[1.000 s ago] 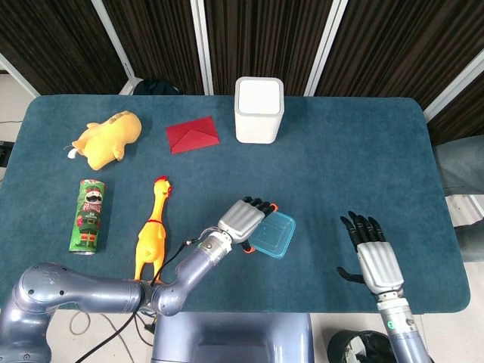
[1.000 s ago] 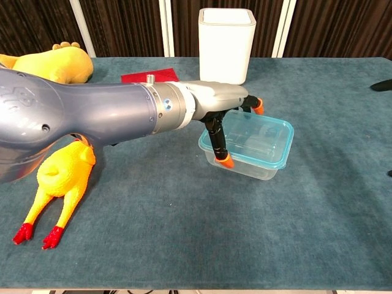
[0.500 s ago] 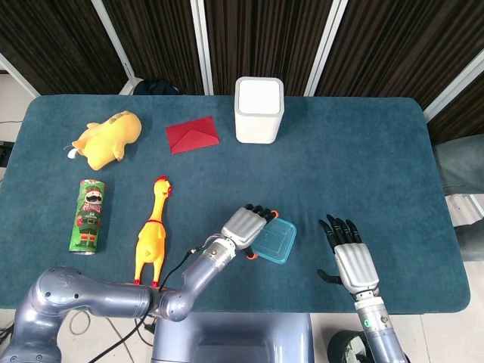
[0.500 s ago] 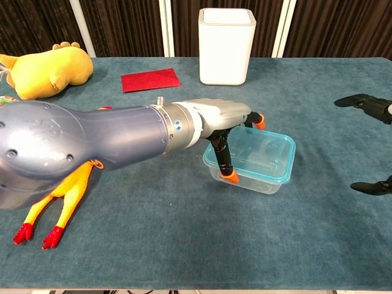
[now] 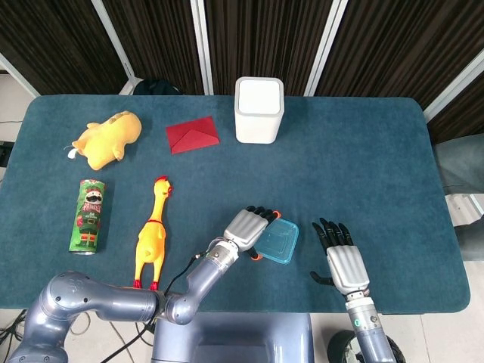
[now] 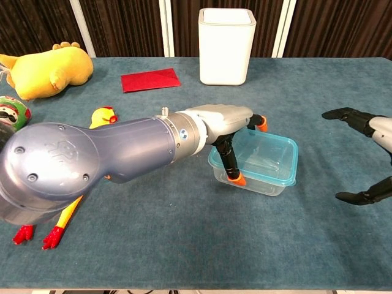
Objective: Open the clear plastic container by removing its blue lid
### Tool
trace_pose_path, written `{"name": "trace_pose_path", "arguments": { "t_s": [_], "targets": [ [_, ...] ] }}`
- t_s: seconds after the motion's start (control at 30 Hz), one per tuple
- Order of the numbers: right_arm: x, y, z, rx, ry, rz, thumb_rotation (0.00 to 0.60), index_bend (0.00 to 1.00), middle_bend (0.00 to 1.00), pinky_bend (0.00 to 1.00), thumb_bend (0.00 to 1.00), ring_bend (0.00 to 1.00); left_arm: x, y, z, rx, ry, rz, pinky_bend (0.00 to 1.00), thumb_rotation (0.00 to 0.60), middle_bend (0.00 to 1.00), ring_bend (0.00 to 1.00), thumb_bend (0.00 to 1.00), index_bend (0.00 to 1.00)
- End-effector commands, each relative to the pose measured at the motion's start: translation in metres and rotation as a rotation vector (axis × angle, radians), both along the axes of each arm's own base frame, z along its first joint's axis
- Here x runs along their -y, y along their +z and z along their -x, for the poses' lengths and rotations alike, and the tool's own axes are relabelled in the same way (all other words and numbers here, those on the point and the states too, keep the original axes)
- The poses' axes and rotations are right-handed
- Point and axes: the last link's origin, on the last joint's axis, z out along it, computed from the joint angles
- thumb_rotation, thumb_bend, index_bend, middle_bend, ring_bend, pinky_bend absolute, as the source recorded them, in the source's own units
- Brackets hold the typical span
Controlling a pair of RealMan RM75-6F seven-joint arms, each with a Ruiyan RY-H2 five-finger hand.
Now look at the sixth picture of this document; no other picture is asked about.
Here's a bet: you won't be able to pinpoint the teal container lid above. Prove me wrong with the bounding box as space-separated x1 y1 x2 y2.
208 128 300 187

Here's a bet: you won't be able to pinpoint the clear plastic food container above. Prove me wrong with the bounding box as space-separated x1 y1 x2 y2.
211 134 297 197

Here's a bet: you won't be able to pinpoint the white partition post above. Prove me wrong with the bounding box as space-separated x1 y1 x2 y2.
69 0 97 58
271 0 297 58
158 0 176 58

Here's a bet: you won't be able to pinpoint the yellow plush toy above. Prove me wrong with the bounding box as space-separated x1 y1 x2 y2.
0 42 94 101

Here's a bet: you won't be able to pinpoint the right silver robot hand black fingers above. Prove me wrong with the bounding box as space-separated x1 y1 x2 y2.
321 107 392 205

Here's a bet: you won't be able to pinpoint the left silver robot hand orange fingertips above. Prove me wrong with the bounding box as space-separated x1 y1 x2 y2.
197 104 269 186

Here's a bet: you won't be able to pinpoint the green Pringles can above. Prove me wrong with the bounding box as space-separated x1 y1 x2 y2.
0 95 32 129

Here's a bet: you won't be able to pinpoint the red paper envelope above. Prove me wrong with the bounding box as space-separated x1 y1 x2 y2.
121 67 182 93

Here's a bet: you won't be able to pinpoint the yellow rubber chicken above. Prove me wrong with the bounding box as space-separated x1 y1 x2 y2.
12 106 119 251

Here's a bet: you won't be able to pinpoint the blue felt table cover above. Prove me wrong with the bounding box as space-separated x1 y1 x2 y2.
0 56 392 290

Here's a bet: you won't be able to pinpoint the white square bin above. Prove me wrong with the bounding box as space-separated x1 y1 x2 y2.
198 8 257 86

